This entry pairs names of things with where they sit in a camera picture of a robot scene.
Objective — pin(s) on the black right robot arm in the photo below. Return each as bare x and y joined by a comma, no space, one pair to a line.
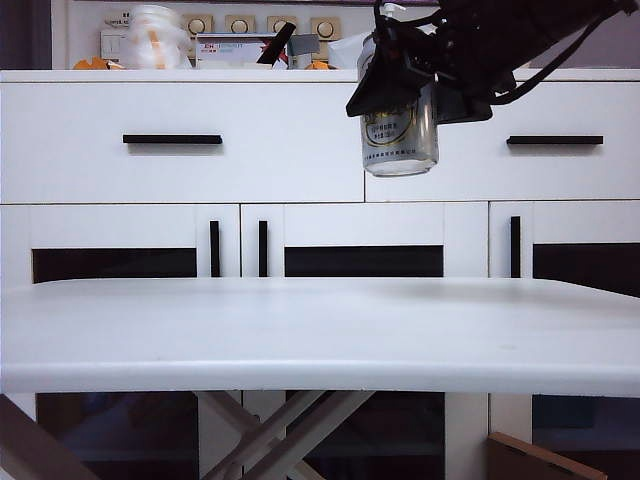
540,25

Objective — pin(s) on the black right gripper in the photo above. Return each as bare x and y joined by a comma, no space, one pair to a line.
465,55

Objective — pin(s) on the beige dimmer knob plate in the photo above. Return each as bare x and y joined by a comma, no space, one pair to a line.
240,23
277,22
197,23
325,28

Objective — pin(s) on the black stick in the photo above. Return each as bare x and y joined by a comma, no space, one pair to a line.
275,47

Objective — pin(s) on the brown wooden plank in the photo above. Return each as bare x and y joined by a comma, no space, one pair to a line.
30,445

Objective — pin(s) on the white cabinet door dark glass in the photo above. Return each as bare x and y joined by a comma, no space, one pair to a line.
115,225
575,220
375,222

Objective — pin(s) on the beige table leg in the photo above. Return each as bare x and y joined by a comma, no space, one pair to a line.
290,412

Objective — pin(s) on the white wall socket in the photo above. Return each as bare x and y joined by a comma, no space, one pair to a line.
112,47

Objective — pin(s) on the small white wall label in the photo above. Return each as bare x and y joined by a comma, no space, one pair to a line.
117,21

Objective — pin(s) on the white sideboard cabinet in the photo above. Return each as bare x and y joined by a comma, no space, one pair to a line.
150,76

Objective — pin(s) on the white box red print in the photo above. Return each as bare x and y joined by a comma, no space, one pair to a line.
225,57

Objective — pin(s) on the orange spotted toy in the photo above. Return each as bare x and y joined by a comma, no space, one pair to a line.
317,65

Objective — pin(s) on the grey box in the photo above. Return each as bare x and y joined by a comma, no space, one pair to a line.
302,45

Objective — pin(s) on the white table leg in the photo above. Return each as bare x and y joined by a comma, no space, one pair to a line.
337,412
215,405

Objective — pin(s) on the white cabinet drawer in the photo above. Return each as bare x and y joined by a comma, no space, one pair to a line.
150,170
550,175

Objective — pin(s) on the silver beer can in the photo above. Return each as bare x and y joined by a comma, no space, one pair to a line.
400,145

